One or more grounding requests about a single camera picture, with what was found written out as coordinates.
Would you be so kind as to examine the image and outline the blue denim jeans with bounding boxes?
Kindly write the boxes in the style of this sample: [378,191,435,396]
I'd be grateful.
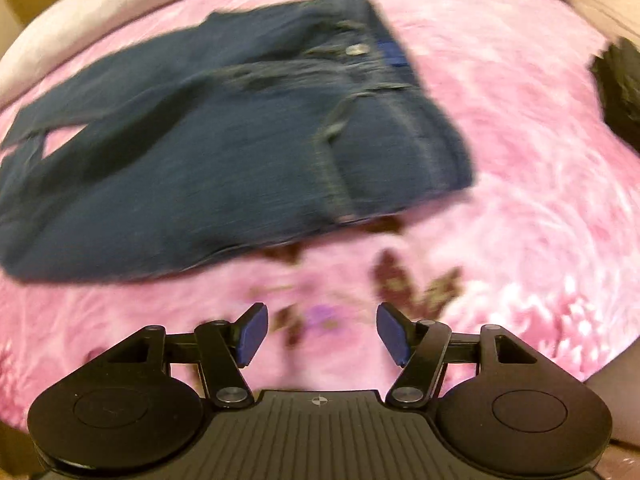
[1,0,473,282]

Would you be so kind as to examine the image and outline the black garment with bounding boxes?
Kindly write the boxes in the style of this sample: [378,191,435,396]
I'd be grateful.
[590,38,640,153]

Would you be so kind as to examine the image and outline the pink rose blanket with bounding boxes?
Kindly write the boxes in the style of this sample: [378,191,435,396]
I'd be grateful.
[1,0,639,427]

